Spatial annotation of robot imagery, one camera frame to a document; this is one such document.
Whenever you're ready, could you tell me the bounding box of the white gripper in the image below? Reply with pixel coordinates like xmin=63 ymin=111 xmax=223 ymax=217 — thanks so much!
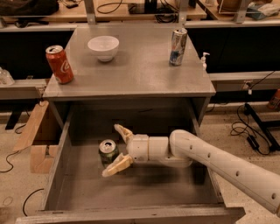
xmin=101 ymin=124 xmax=149 ymax=178

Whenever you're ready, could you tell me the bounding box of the green soda can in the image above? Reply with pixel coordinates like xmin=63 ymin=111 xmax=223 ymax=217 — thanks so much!
xmin=99 ymin=139 xmax=119 ymax=168

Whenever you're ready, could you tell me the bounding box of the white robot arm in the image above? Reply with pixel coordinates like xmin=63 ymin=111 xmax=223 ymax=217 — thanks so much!
xmin=102 ymin=124 xmax=280 ymax=216

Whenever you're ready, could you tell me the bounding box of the grey open top drawer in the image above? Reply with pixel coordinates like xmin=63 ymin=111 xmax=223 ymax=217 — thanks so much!
xmin=16 ymin=101 xmax=245 ymax=224

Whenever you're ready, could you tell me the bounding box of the red cola can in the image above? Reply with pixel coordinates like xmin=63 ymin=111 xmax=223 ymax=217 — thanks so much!
xmin=45 ymin=45 xmax=74 ymax=84

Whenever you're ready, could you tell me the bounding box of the silver blue energy drink can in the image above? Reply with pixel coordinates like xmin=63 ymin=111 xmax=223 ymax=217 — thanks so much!
xmin=169 ymin=28 xmax=187 ymax=66

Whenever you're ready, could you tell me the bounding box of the cardboard box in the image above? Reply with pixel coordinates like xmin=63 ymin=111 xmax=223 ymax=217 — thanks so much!
xmin=13 ymin=101 xmax=61 ymax=174

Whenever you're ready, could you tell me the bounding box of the grey cabinet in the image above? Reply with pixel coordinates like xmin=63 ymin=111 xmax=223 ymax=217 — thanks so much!
xmin=44 ymin=23 xmax=215 ymax=120

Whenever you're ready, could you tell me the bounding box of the white bowl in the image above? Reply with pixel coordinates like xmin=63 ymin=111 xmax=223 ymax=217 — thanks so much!
xmin=87 ymin=36 xmax=119 ymax=62

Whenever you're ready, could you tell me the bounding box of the white pump bottle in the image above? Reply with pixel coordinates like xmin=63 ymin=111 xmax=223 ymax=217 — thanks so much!
xmin=200 ymin=52 xmax=210 ymax=71

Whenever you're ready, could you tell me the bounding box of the clear plastic object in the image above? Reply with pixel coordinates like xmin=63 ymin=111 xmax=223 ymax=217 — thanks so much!
xmin=0 ymin=67 xmax=15 ymax=87

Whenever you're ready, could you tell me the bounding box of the black bag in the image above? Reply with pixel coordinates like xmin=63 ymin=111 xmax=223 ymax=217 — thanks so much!
xmin=0 ymin=0 xmax=60 ymax=17

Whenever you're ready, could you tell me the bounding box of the black floor cable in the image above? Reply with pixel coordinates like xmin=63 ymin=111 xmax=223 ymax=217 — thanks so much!
xmin=0 ymin=123 xmax=45 ymax=217

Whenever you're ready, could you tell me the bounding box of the black power adapter cable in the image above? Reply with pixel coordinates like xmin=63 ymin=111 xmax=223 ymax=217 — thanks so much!
xmin=229 ymin=70 xmax=278 ymax=157

